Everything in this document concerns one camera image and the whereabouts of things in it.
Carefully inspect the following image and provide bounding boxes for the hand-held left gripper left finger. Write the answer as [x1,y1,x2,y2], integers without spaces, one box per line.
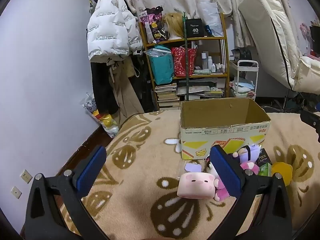
[24,145,108,240]

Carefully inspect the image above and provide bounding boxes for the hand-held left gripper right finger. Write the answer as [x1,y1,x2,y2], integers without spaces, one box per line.
[209,144,293,240]

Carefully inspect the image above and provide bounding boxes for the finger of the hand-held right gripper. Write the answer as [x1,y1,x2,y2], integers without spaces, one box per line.
[300,110,320,142]

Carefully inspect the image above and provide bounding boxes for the doll with white fur collar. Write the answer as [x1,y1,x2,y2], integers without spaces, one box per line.
[200,159,219,178]

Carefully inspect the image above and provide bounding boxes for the magenta plush toy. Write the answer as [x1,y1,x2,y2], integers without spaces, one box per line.
[214,161,260,202]

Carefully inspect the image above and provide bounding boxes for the lilac haired plush doll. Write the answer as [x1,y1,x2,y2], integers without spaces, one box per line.
[232,144,262,164]

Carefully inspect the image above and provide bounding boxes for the pink pig plush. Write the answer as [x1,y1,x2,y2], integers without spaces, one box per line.
[177,172,220,200]

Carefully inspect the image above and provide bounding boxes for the green tissue pack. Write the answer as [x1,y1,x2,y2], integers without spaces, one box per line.
[257,162,273,178]

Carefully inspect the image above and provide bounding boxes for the black tissue pack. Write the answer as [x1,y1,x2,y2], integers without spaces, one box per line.
[256,148,272,167]

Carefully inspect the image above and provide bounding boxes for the printed cardboard box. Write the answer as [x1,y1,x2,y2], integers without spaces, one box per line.
[180,98,272,161]

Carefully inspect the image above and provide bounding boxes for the yellow round plush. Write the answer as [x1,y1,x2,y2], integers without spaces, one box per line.
[271,162,293,187]

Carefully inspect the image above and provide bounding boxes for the small clear plastic pouch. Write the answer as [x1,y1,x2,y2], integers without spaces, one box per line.
[184,162,201,173]

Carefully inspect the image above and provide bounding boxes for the white duvet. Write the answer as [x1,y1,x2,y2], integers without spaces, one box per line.
[292,55,320,93]

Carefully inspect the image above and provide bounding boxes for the yellow plastic bag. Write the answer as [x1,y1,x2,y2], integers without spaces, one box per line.
[93,109,120,138]

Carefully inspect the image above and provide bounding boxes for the beige printed blanket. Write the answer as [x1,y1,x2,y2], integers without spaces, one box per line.
[57,110,320,240]

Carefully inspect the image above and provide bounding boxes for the white plastic bag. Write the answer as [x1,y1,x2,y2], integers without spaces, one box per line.
[80,93,98,114]

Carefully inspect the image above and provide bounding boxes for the light blue cloth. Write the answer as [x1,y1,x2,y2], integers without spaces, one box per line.
[231,77,256,93]

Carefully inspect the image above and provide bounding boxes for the beige coat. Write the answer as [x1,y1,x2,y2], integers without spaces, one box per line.
[109,59,146,125]

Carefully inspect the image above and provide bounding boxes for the black coat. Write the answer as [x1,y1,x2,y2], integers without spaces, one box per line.
[90,60,119,115]

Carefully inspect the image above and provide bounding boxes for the white trolley cart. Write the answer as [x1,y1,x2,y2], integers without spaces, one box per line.
[229,60,259,100]

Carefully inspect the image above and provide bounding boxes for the pile of papers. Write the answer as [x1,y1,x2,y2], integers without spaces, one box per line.
[176,78,225,102]

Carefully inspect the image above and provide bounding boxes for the black bag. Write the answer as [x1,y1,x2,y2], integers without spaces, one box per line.
[231,48,252,61]

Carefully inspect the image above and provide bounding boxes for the stack of books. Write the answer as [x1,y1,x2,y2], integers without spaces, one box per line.
[154,82,181,109]

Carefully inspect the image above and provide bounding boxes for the white mattress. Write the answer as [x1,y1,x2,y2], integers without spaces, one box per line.
[237,0,320,93]

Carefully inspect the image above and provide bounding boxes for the dark hanging clothes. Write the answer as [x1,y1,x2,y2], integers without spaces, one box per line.
[130,54,157,113]

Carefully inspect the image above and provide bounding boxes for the row of cosmetic bottles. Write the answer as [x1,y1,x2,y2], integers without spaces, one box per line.
[201,51,227,74]

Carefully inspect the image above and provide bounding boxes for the red patterned bag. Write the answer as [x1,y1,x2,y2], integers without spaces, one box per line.
[171,46,198,77]

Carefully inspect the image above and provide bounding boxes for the teal bag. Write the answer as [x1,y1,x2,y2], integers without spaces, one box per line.
[149,45,175,85]

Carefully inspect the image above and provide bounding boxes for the green pole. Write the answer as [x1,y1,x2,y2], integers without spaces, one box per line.
[182,11,190,102]

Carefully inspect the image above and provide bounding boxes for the clear plastic wrap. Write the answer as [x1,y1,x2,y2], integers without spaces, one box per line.
[144,47,173,58]

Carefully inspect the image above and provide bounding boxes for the wooden shelf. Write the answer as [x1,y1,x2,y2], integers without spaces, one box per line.
[139,12,230,110]

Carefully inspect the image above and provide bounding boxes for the white puffer jacket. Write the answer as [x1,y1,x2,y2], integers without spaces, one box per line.
[87,0,143,62]

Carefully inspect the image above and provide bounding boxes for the clear plastic bags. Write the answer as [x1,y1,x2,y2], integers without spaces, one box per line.
[197,2,223,37]

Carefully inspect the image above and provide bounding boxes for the black cardboard box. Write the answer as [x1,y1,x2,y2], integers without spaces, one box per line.
[185,18,208,37]

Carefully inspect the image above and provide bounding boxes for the blond wig head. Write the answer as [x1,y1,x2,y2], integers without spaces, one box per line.
[161,12,187,40]

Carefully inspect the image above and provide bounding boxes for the purple printed bag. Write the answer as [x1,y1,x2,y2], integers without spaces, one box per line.
[139,7,167,44]

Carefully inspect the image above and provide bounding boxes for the white wall socket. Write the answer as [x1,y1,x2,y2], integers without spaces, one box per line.
[20,169,33,183]
[10,186,22,199]

